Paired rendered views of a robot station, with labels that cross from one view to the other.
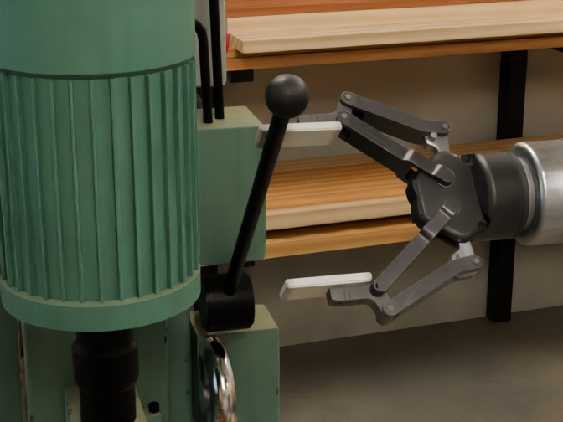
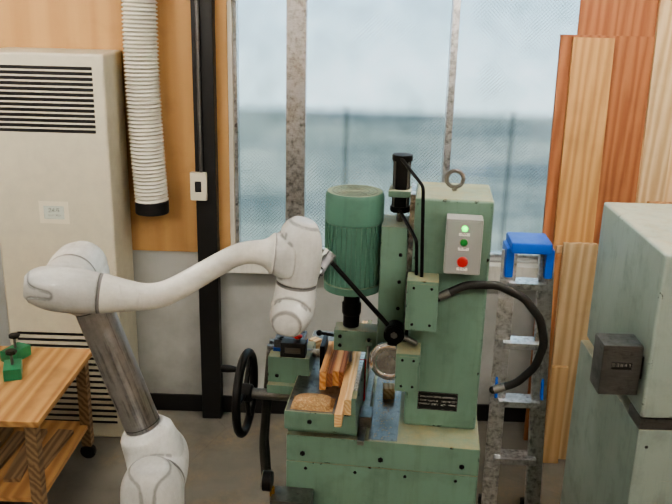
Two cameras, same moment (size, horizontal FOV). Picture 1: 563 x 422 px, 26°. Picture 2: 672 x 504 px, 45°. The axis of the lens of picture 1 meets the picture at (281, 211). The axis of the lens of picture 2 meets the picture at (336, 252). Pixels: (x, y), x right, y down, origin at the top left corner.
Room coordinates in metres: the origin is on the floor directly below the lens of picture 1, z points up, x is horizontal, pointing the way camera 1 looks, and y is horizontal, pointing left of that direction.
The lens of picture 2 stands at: (1.77, -2.05, 2.06)
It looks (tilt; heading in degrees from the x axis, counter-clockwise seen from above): 18 degrees down; 110
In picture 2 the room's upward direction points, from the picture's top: 1 degrees clockwise
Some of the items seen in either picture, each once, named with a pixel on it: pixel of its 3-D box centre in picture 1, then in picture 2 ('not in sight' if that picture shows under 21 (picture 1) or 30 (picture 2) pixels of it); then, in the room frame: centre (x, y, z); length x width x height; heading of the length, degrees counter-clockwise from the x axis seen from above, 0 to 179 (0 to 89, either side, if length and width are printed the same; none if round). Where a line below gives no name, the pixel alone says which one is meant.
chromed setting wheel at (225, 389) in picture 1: (215, 393); (389, 360); (1.17, 0.07, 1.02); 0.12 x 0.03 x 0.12; 14
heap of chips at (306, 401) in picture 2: not in sight; (313, 399); (0.98, -0.06, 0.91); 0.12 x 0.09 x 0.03; 14
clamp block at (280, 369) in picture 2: not in sight; (292, 361); (0.81, 0.15, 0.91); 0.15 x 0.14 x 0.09; 104
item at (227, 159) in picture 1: (221, 184); (421, 301); (1.26, 0.06, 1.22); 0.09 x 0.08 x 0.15; 14
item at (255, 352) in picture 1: (234, 368); (407, 366); (1.23, 0.05, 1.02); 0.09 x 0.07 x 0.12; 104
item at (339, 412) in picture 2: not in sight; (349, 370); (1.01, 0.16, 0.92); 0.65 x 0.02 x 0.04; 104
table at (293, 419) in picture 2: not in sight; (317, 375); (0.90, 0.18, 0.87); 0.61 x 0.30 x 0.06; 104
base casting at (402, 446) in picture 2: not in sight; (385, 418); (1.13, 0.19, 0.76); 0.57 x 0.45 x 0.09; 14
